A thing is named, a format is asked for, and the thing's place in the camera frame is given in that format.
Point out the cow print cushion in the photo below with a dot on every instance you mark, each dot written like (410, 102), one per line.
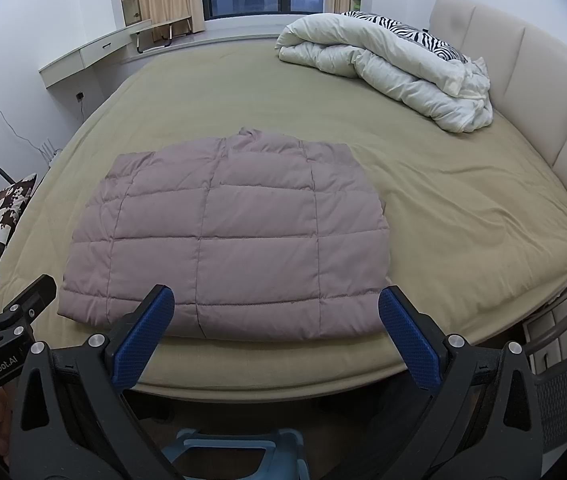
(1, 215)

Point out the beige padded headboard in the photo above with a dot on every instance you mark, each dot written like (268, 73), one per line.
(538, 75)

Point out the bed with olive sheet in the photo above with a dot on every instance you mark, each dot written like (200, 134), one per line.
(438, 200)

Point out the mauve hooded puffer jacket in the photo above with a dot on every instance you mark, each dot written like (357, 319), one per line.
(228, 235)

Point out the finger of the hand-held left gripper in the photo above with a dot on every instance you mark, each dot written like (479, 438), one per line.
(31, 300)

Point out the white wall-mounted desk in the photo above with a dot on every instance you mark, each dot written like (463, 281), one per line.
(88, 55)

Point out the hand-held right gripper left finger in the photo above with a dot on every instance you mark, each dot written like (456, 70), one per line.
(143, 340)

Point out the metal frame chair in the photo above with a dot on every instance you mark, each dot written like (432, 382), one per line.
(163, 30)

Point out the white drawer cabinet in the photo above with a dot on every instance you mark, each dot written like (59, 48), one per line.
(548, 327)

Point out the white folded duvet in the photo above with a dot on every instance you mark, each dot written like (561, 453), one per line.
(388, 60)

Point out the zebra print pillow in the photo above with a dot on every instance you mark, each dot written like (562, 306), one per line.
(413, 32)

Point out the blue plastic stool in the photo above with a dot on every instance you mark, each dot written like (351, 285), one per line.
(233, 452)

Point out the white router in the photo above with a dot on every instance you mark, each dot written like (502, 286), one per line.
(49, 155)

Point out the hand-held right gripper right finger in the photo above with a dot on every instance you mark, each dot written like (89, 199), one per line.
(408, 340)

